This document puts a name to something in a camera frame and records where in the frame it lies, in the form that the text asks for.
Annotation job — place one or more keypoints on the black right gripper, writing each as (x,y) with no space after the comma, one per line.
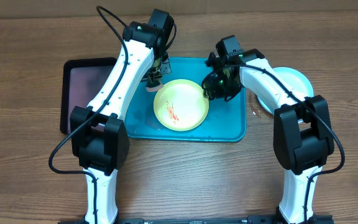
(211,89)

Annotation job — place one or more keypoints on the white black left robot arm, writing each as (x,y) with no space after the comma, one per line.
(98,134)

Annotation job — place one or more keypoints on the black tray with water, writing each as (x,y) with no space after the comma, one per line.
(82,81)

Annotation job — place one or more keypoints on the teal plastic tray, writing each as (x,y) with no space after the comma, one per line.
(225,121)

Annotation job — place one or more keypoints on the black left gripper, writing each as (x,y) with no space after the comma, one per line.
(166,70)

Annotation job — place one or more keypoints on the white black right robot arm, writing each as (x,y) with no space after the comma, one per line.
(302,135)

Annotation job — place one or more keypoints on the pink green sponge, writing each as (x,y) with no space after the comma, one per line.
(155,86)

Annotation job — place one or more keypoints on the light blue plate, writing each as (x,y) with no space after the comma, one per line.
(294,81)

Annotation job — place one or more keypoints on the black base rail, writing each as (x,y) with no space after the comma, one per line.
(251,219)

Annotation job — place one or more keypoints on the yellow-green plate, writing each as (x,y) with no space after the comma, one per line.
(180,105)

